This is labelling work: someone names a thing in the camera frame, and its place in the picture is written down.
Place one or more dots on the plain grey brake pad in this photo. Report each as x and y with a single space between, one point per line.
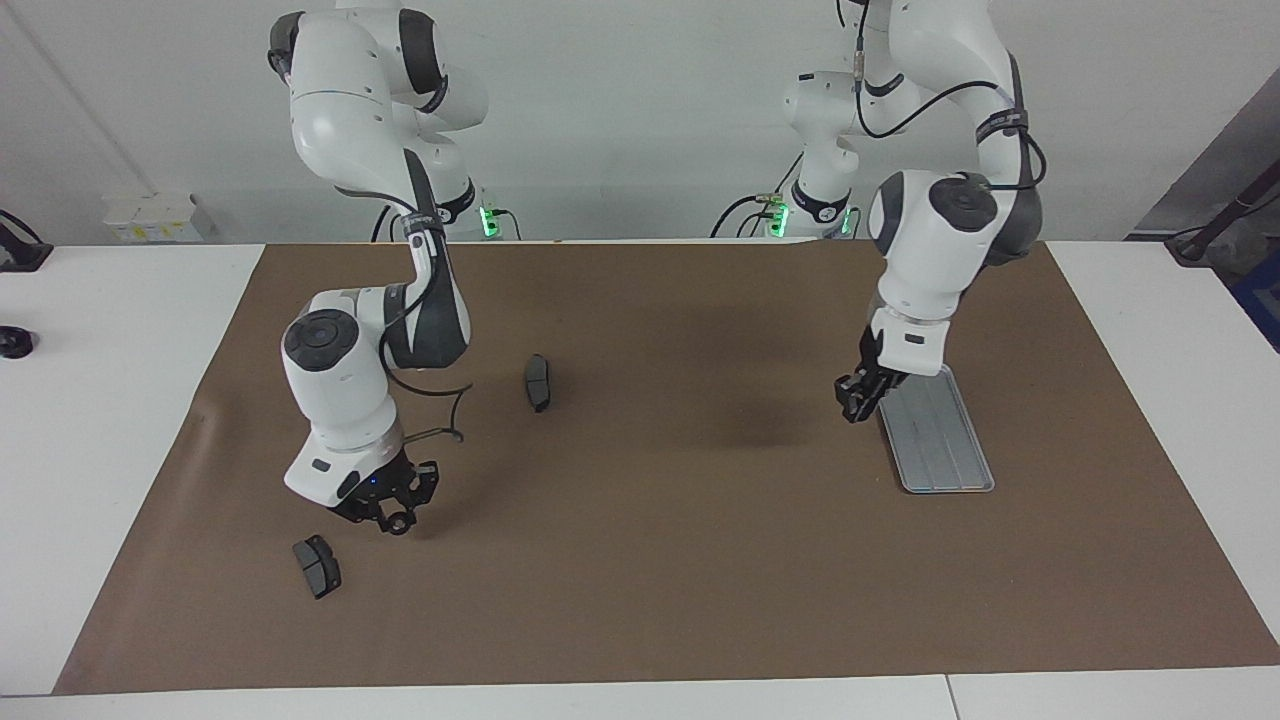
538 385

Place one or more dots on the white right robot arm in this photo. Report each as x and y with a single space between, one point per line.
340 390

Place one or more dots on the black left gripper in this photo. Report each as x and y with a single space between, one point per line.
875 370

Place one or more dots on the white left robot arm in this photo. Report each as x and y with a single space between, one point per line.
930 260

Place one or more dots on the black stand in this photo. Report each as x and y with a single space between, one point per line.
1190 245

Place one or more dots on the silver metal tray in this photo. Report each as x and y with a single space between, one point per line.
940 450

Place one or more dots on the black round knob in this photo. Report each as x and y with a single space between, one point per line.
14 343

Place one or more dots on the black table clamp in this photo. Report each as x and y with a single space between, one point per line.
20 252

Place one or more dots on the blue crate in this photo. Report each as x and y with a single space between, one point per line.
1262 295

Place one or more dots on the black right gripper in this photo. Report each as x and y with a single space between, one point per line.
395 485

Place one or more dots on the grooved grey brake pad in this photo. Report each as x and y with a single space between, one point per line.
318 570

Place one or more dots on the brown paper table mat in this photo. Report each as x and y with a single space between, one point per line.
640 600

